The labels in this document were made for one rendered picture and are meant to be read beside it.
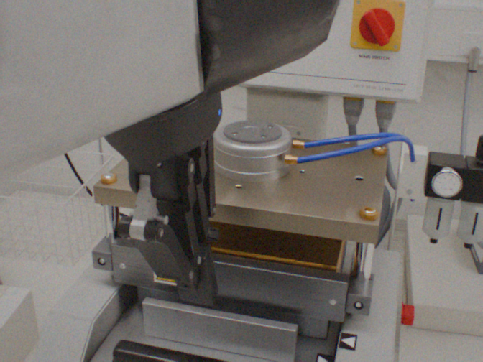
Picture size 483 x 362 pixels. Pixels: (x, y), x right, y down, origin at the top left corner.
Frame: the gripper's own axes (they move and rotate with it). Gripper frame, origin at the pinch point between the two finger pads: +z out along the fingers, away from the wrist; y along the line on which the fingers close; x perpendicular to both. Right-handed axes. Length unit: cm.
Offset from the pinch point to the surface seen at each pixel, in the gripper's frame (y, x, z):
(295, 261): -6.6, 7.1, 5.4
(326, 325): -4.3, 10.6, 11.9
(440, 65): -68, 22, 26
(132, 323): -0.8, -8.6, 12.9
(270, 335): -0.7, 5.9, 9.3
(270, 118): -30.8, -0.8, 10.1
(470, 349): -23, 31, 45
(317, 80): -30.4, 5.0, 3.0
